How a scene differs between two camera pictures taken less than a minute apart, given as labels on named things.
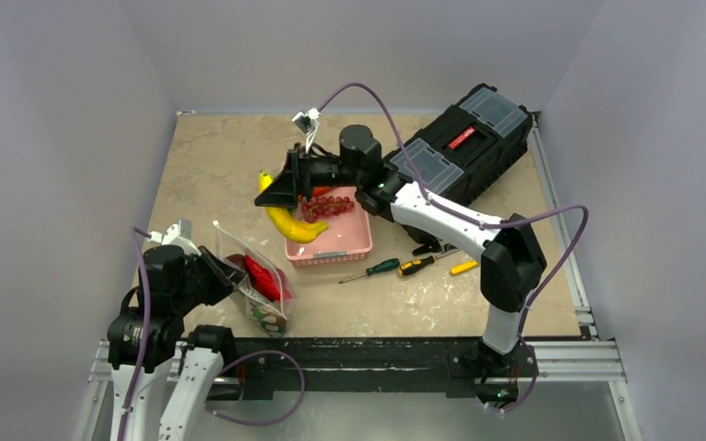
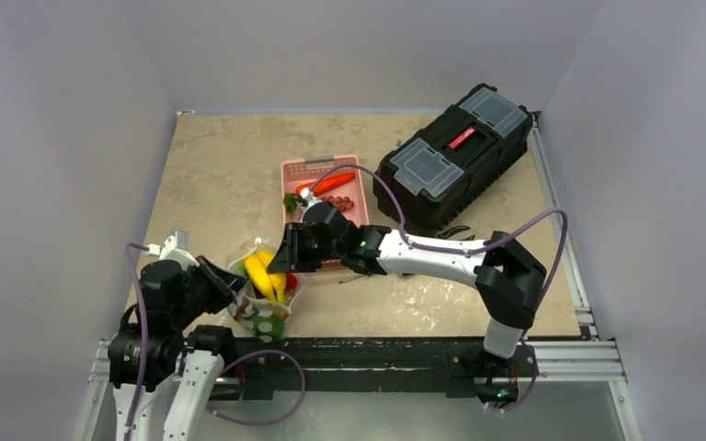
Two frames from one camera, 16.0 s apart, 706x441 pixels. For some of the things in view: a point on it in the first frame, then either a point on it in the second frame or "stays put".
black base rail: (462, 364) stays put
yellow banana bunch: (290, 222) to (271, 285)
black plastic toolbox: (483, 134) stays put
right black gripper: (300, 174) to (295, 247)
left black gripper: (226, 277) stays put
